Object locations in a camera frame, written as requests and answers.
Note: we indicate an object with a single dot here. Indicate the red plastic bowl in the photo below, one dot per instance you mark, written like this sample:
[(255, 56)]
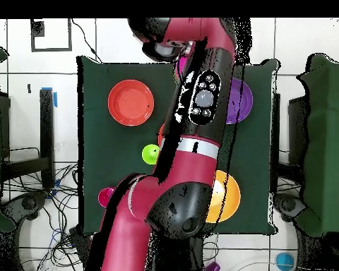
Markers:
[(130, 103), (160, 135)]

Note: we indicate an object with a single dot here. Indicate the pink plastic bowl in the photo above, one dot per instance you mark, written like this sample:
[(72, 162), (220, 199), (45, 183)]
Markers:
[(181, 66)]

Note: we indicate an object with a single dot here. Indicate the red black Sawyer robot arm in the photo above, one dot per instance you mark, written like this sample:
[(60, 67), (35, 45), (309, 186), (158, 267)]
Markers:
[(192, 169)]

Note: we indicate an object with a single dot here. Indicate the green plastic cup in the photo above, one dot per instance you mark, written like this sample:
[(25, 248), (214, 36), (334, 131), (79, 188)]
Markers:
[(148, 155)]

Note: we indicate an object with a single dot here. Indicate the dark green tablecloth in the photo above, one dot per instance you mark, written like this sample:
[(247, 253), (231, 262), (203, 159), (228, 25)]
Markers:
[(107, 155)]

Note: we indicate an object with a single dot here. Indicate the orange plastic bowl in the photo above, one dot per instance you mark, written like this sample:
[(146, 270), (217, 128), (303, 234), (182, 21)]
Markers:
[(228, 197)]

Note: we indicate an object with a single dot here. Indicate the red plastic cup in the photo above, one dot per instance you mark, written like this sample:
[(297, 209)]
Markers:
[(104, 197)]

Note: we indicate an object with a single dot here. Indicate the purple plastic bowl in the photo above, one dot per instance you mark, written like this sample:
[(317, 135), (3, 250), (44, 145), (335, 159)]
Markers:
[(243, 101)]

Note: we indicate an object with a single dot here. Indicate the purple small object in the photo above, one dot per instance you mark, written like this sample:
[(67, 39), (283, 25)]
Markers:
[(213, 266)]

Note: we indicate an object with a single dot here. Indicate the blue tape strip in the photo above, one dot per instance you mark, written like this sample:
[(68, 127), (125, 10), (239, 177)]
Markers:
[(55, 99)]

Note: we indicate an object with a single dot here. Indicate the black metal stand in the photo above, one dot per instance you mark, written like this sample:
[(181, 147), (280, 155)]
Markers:
[(46, 127), (296, 127)]

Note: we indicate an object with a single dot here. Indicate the black power strip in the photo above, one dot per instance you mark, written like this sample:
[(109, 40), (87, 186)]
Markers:
[(77, 240)]

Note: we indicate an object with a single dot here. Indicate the blue round object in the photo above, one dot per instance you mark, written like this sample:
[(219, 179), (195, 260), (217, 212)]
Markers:
[(284, 261)]

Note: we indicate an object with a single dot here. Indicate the black square floor frame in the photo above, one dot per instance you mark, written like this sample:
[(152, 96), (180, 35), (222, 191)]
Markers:
[(50, 50)]

